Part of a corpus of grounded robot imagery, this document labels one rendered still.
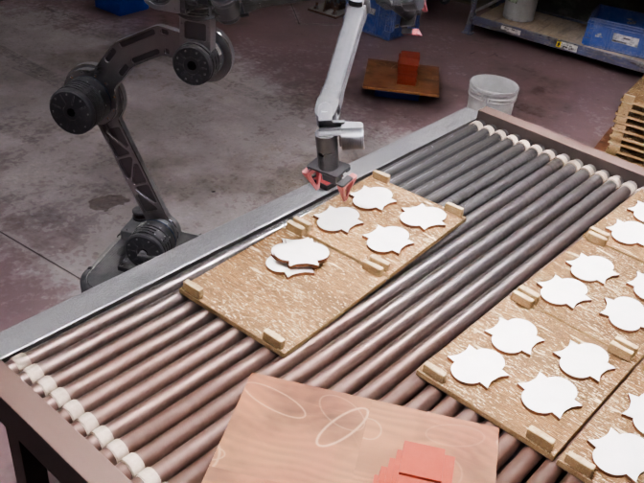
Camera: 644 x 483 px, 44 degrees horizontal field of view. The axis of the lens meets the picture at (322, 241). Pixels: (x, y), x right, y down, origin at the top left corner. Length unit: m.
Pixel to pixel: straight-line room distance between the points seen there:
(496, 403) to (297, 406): 0.47
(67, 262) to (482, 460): 2.58
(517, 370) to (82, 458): 0.97
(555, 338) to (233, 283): 0.81
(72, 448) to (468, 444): 0.75
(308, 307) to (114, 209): 2.27
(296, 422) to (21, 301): 2.20
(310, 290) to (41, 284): 1.85
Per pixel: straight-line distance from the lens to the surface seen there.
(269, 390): 1.61
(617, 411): 1.91
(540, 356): 1.97
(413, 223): 2.33
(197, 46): 2.75
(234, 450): 1.51
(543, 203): 2.63
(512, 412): 1.81
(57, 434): 1.69
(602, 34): 6.61
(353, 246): 2.21
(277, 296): 2.01
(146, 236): 3.16
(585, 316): 2.14
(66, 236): 3.95
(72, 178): 4.41
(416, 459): 1.33
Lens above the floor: 2.17
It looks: 34 degrees down
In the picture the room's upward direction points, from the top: 5 degrees clockwise
